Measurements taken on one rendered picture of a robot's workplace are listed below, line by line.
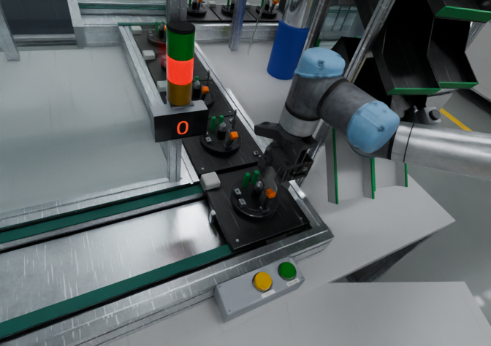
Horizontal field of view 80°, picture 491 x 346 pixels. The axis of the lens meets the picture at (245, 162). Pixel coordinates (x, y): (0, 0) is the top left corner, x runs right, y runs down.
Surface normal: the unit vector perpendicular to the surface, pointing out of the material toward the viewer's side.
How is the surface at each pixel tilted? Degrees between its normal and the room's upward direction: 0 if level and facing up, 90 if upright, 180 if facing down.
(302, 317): 0
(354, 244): 0
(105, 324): 0
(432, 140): 47
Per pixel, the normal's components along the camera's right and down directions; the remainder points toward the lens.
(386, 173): 0.32, 0.03
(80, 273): 0.18, -0.69
